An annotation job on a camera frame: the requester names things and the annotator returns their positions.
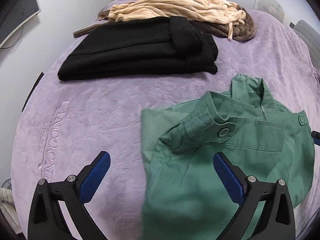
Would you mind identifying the green button-up shirt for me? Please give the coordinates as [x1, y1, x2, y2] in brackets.
[141, 74, 315, 239]

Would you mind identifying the lavender plush bed blanket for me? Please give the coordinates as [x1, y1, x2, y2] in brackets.
[11, 10, 319, 239]

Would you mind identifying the grey chair backrest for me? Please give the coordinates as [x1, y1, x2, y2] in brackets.
[290, 20, 320, 70]

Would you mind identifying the black folded garment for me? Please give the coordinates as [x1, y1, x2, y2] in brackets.
[57, 16, 218, 81]

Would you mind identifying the beige knitted sweater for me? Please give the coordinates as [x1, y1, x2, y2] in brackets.
[107, 0, 246, 40]

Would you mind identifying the black monitor cable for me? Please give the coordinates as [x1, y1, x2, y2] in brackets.
[0, 24, 25, 50]

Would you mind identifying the wall-mounted dark monitor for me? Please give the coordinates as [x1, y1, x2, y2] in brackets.
[1, 0, 41, 48]

